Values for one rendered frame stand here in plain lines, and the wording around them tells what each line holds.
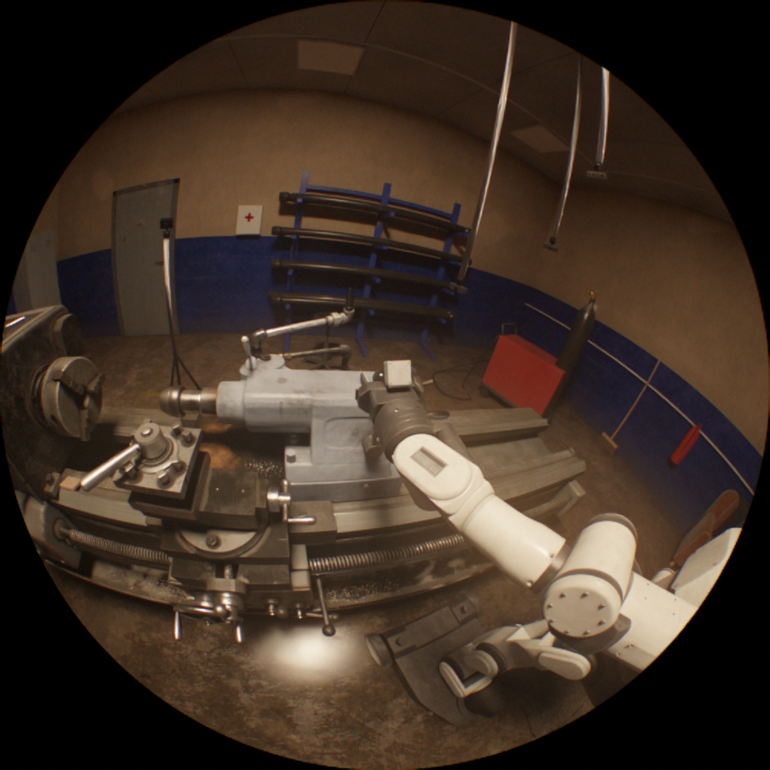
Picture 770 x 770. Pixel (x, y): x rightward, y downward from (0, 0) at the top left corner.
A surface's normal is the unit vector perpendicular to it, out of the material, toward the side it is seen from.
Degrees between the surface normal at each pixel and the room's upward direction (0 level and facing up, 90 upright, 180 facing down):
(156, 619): 0
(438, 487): 30
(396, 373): 60
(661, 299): 90
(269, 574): 0
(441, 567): 0
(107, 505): 36
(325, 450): 68
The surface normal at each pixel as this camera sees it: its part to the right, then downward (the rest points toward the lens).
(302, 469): 0.32, 0.09
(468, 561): 0.19, -0.83
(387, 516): 0.31, -0.35
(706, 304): -0.95, -0.02
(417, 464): -0.30, -0.73
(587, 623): -0.79, 0.08
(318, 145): 0.26, 0.55
